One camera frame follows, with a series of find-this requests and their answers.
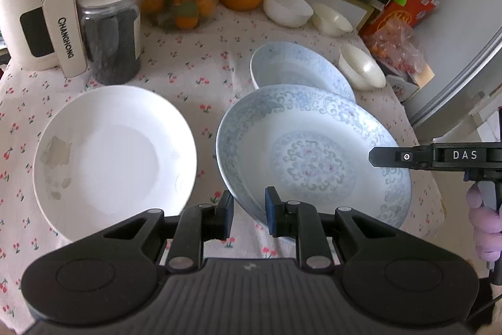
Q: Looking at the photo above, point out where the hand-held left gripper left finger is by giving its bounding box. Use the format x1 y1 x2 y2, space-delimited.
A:
103 191 235 275

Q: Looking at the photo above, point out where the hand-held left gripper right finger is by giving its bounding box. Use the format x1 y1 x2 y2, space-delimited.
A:
264 186 397 273

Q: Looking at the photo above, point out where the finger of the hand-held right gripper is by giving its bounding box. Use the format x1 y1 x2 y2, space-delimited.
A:
369 147 434 167

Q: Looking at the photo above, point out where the large blue patterned plate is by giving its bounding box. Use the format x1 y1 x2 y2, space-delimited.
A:
216 84 412 242

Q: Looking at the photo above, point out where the cream bowl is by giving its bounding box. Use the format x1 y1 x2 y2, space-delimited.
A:
312 3 354 36

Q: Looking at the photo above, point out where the person's right hand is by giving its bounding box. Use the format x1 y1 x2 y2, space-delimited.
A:
466 186 502 262

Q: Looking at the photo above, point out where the black and white carton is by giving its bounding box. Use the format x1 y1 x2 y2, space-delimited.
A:
386 69 435 103

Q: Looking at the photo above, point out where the small white bowl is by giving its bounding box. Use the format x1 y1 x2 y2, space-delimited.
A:
338 44 387 90

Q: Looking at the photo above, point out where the clear plastic snack bag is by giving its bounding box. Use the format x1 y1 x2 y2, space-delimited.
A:
363 21 425 78

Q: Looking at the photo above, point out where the plain white plate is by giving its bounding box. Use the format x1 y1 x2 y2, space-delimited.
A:
32 86 197 242

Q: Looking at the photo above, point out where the grey refrigerator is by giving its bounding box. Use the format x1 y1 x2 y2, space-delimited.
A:
404 0 502 128

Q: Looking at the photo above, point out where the small blue patterned plate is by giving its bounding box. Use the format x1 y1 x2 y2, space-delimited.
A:
250 42 357 104

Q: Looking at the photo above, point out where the red cardboard box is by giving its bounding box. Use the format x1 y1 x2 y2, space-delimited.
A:
359 0 437 42

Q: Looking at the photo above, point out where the cherry print tablecloth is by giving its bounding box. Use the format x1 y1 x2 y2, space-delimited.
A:
0 0 448 335

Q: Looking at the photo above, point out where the large white bowl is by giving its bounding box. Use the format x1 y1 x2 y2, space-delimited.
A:
263 0 314 25

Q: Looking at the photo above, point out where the white-lidded jar with dark contents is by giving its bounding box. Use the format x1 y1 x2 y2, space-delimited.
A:
76 0 142 85

